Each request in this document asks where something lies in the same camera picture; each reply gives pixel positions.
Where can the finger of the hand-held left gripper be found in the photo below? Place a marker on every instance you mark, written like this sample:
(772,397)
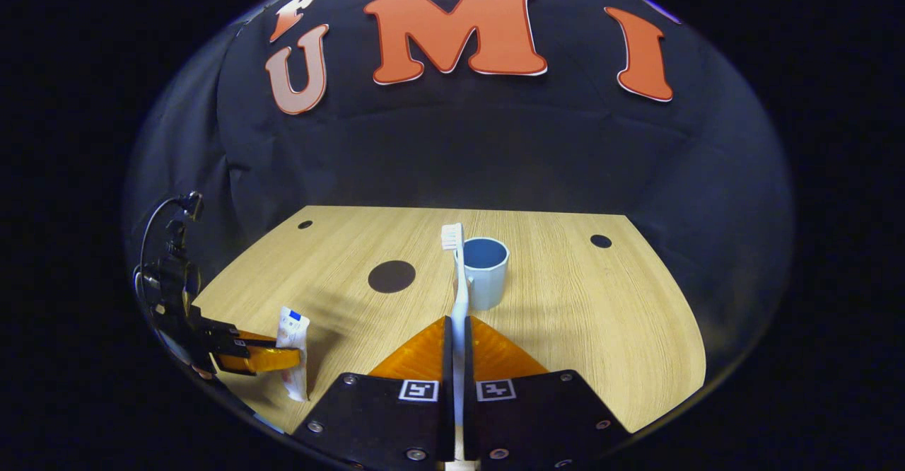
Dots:
(258,336)
(265,361)

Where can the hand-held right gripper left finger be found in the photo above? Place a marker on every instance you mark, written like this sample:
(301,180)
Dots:
(424,421)

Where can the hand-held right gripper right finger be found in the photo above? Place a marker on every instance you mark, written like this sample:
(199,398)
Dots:
(509,421)

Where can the white toothpaste tube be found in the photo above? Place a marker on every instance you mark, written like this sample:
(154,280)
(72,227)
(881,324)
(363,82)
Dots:
(293,329)

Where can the white toothbrush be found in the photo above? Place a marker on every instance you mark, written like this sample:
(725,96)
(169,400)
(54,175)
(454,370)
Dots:
(460,294)

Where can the dark round coaster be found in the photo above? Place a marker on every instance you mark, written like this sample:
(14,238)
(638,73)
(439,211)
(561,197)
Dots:
(392,276)

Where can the black backdrop cloth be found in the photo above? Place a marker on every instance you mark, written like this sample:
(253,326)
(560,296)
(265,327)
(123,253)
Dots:
(459,146)

